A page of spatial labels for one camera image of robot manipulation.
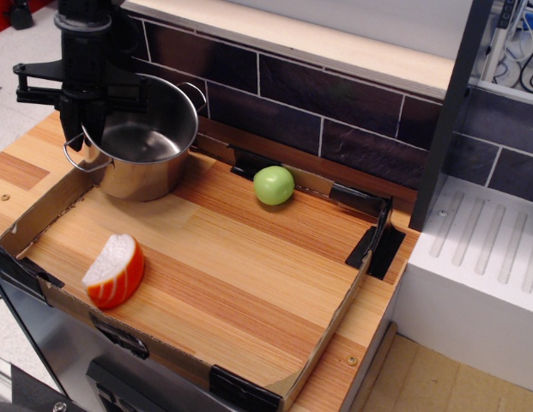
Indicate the cardboard fence with black tape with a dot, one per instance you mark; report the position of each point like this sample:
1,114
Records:
241,304

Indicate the green toy apple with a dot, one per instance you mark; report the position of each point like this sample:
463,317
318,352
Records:
273,185

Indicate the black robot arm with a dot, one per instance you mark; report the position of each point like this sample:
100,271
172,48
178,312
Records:
101,16

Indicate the black object on floor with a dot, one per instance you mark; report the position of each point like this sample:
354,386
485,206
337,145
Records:
19,15

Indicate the white dish rack counter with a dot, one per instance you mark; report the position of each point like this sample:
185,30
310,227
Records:
467,291

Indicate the dark grey vertical post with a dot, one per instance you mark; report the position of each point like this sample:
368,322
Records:
432,177

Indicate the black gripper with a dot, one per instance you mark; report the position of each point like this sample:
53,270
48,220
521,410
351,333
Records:
82,76

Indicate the salmon sushi toy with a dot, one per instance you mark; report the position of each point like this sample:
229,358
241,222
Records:
116,273

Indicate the stainless steel metal pot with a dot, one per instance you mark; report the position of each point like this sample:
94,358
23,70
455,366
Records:
141,156

